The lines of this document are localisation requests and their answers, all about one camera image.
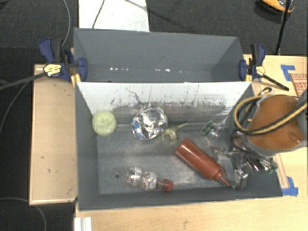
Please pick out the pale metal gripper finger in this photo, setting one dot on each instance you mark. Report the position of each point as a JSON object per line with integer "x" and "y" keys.
{"x": 240, "y": 178}
{"x": 223, "y": 152}

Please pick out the red-brown squeeze bottle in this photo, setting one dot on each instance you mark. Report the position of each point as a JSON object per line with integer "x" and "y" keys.
{"x": 201, "y": 162}

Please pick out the clear glass with green stripes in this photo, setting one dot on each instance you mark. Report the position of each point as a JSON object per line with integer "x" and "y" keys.
{"x": 211, "y": 129}

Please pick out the green toy dinosaur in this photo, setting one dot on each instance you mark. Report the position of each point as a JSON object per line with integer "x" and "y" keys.
{"x": 171, "y": 132}

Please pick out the grey metal bin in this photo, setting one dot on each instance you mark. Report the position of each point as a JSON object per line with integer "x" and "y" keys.
{"x": 149, "y": 153}

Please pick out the crumpled silver foil bag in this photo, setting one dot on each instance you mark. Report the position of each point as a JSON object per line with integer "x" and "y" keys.
{"x": 149, "y": 123}

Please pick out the clear plastic bottle red cap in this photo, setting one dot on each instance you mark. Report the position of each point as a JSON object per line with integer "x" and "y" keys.
{"x": 147, "y": 180}

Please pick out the pale green ball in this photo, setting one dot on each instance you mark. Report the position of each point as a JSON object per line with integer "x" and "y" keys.
{"x": 104, "y": 123}

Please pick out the pale wood board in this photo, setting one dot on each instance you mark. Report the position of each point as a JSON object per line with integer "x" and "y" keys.
{"x": 53, "y": 133}

